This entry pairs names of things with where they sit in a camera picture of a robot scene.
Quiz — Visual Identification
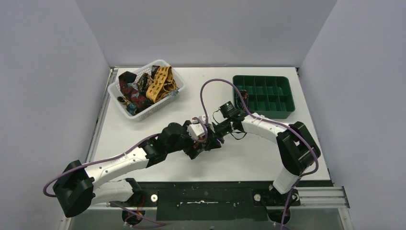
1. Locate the aluminium rail frame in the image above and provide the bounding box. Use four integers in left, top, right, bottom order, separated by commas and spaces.
59, 182, 353, 230

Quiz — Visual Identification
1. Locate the beige paisley patterned tie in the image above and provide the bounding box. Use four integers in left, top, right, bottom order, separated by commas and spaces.
193, 142, 205, 151

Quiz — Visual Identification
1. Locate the rolled dark patterned tie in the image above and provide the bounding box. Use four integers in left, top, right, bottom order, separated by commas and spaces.
237, 90, 248, 110

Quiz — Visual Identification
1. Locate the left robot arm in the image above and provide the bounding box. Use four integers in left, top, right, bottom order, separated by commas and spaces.
50, 120, 224, 218

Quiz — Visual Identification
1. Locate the dark brown patterned tie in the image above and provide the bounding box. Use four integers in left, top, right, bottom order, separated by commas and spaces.
136, 65, 160, 94

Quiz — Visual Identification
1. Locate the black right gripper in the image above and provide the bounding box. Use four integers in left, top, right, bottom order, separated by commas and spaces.
203, 118, 233, 150

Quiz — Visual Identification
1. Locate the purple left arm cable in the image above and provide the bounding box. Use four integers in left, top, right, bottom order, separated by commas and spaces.
43, 116, 209, 229

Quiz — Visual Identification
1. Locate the dark red patterned tie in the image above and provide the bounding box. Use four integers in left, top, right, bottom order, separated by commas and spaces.
117, 71, 152, 115

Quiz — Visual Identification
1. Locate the yellow patterned tie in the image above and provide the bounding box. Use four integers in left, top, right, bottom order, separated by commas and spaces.
146, 66, 177, 103

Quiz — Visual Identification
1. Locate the green divided plastic tray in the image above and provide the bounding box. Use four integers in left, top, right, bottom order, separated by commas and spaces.
232, 75, 295, 119

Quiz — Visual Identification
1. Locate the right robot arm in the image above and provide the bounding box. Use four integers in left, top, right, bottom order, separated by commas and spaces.
214, 102, 321, 194

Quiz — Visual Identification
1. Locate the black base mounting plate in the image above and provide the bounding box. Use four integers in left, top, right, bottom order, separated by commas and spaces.
118, 181, 301, 222

